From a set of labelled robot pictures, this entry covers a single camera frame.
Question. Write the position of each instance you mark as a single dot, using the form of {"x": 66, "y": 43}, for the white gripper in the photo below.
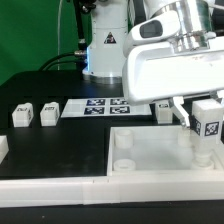
{"x": 154, "y": 70}

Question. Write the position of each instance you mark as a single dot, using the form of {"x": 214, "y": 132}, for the white sheet with tags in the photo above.
{"x": 95, "y": 107}

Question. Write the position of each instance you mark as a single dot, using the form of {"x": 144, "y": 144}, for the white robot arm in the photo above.
{"x": 112, "y": 20}

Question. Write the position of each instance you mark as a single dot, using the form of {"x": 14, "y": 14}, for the white square tabletop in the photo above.
{"x": 155, "y": 150}

